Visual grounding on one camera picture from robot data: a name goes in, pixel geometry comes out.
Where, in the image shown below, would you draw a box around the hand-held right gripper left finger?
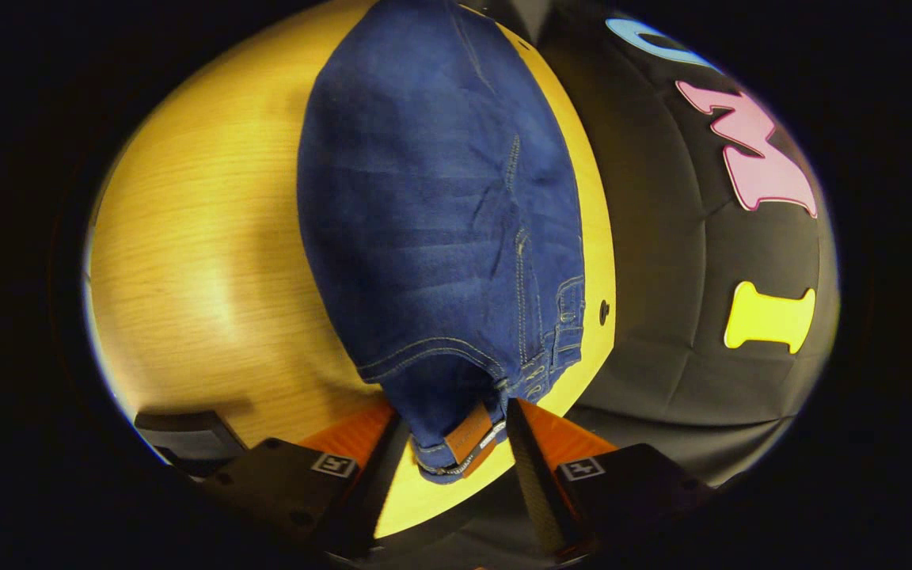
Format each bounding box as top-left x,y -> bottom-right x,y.
187,400 -> 411,559

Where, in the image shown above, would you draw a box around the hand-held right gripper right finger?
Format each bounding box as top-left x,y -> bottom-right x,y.
506,398 -> 714,564

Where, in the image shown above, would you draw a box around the blue denim jeans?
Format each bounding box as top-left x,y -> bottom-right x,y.
296,0 -> 587,485

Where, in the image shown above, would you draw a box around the dark block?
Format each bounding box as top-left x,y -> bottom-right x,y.
134,409 -> 249,478

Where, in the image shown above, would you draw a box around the black backdrop cloth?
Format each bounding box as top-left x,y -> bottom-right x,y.
377,0 -> 841,567

